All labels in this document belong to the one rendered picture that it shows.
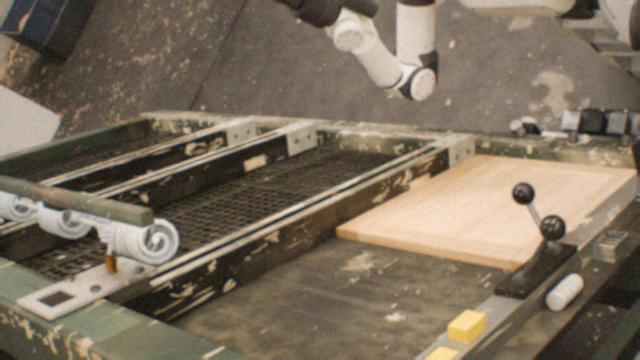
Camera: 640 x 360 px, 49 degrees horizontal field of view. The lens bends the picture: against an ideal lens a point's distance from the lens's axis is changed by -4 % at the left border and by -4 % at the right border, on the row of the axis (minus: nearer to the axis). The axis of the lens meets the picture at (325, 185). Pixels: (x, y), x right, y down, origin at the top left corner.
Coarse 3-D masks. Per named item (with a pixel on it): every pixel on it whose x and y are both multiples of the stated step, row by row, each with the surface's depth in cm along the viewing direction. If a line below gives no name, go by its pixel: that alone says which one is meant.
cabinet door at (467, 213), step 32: (480, 160) 180; (512, 160) 177; (416, 192) 161; (448, 192) 160; (480, 192) 157; (544, 192) 152; (576, 192) 150; (608, 192) 147; (352, 224) 146; (384, 224) 145; (416, 224) 143; (448, 224) 141; (480, 224) 139; (512, 224) 137; (576, 224) 132; (448, 256) 129; (480, 256) 125; (512, 256) 122
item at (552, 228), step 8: (552, 216) 99; (544, 224) 99; (552, 224) 98; (560, 224) 98; (544, 232) 99; (552, 232) 98; (560, 232) 98; (544, 240) 101; (552, 240) 99; (536, 248) 102; (536, 256) 102; (528, 264) 104; (520, 272) 106; (528, 272) 104; (512, 280) 105; (520, 280) 104; (528, 280) 105
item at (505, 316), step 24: (624, 192) 140; (600, 216) 129; (624, 216) 132; (576, 240) 120; (576, 264) 116; (552, 288) 109; (480, 312) 100; (504, 312) 99; (528, 312) 103; (480, 336) 94; (504, 336) 98
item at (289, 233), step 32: (416, 160) 167; (448, 160) 176; (352, 192) 149; (384, 192) 157; (256, 224) 136; (288, 224) 135; (320, 224) 142; (192, 256) 124; (224, 256) 124; (256, 256) 130; (288, 256) 136; (64, 288) 106; (96, 288) 104; (128, 288) 110; (160, 288) 114; (192, 288) 119; (224, 288) 125; (160, 320) 115
